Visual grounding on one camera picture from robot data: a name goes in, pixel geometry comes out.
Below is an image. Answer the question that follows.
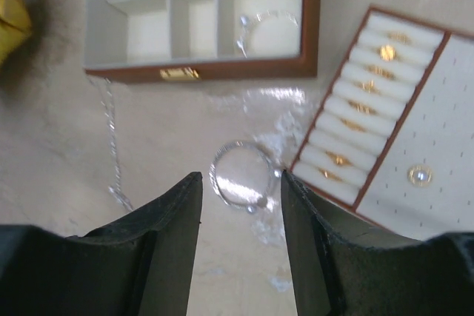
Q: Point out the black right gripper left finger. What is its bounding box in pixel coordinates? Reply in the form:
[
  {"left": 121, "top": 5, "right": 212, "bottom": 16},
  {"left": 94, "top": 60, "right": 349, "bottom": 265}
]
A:
[{"left": 1, "top": 172, "right": 203, "bottom": 315}]

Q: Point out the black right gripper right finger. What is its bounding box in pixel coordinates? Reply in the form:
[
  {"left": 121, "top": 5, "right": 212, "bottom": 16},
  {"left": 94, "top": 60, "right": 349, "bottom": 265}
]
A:
[{"left": 281, "top": 172, "right": 473, "bottom": 315}]

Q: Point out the silver pearl bangle bracelet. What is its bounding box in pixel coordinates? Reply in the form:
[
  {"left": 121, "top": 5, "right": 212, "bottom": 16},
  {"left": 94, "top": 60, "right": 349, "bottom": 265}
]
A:
[{"left": 208, "top": 139, "right": 284, "bottom": 216}]

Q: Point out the brown jewelry box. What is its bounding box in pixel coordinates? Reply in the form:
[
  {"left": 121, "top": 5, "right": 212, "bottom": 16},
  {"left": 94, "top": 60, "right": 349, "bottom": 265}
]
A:
[{"left": 84, "top": 0, "right": 321, "bottom": 84}]

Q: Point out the gold pearl earring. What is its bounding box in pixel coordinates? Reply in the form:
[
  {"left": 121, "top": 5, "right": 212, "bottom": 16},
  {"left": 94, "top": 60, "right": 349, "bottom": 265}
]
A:
[{"left": 407, "top": 164, "right": 433, "bottom": 187}]

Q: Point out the yellow potato chips bag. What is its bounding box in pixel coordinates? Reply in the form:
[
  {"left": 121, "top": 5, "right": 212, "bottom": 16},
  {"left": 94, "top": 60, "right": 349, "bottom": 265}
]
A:
[{"left": 1, "top": 0, "right": 33, "bottom": 64}]

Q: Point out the brown ring earring tray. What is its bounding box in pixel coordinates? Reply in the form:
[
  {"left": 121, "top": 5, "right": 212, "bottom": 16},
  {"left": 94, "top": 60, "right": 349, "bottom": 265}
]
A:
[{"left": 290, "top": 6, "right": 473, "bottom": 241}]

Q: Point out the silver chain necklace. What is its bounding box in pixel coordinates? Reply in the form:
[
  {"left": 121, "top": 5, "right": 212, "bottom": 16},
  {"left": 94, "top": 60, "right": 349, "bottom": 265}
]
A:
[{"left": 87, "top": 76, "right": 135, "bottom": 212}]

